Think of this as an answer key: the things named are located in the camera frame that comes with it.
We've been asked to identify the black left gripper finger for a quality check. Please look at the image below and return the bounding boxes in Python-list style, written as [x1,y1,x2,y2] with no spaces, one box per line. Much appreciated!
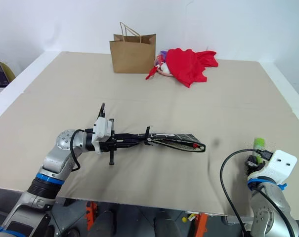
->
[114,133,149,142]
[114,140,150,149]

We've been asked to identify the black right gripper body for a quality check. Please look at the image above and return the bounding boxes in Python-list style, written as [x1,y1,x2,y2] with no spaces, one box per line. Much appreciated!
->
[244,154,264,176]

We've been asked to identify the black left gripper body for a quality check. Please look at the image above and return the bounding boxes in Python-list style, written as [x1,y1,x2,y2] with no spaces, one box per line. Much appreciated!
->
[99,134,120,166]

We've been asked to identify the green marker pen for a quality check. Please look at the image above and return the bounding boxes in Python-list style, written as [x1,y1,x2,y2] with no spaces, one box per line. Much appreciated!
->
[253,138,266,164]

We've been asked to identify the black fabric item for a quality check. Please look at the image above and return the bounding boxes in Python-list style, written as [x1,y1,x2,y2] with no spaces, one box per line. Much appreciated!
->
[139,126,207,154]

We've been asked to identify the orange metal stand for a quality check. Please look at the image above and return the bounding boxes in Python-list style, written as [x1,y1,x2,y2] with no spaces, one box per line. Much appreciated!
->
[85,200,99,232]
[194,213,210,237]

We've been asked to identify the pink and white plastic item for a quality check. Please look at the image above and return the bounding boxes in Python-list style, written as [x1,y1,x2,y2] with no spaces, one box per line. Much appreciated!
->
[153,49,175,76]

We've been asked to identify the dark rounded shape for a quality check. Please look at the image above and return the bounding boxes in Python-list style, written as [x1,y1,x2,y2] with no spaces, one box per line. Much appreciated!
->
[86,209,118,237]

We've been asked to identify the small yellow object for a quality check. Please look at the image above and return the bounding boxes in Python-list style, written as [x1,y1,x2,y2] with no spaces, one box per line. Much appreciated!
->
[182,213,197,223]

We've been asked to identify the brown paper bag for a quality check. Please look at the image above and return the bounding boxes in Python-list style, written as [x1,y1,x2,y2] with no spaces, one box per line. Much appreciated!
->
[109,21,157,74]

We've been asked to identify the red cloth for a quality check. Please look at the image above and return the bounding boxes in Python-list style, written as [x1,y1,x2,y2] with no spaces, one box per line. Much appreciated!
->
[145,47,219,88]

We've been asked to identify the yellow-green chair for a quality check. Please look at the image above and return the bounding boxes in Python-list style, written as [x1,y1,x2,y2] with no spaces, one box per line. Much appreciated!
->
[0,61,17,82]

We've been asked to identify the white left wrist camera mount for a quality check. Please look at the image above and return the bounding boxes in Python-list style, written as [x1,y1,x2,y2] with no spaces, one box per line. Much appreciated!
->
[91,117,116,155]

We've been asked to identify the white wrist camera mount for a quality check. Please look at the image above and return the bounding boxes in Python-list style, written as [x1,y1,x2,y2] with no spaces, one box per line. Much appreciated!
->
[247,149,298,185]
[91,117,116,155]

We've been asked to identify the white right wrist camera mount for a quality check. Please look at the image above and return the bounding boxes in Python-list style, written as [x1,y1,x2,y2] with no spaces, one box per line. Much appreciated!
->
[247,149,298,185]

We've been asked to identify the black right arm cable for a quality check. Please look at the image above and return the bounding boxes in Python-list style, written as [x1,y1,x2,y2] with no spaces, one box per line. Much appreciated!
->
[219,148,273,235]

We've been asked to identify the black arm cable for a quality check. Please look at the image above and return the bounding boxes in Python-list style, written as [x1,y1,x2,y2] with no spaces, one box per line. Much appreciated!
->
[69,102,107,171]
[219,148,273,235]

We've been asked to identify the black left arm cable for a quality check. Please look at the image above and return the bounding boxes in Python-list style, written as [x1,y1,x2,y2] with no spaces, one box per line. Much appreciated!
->
[69,102,107,171]

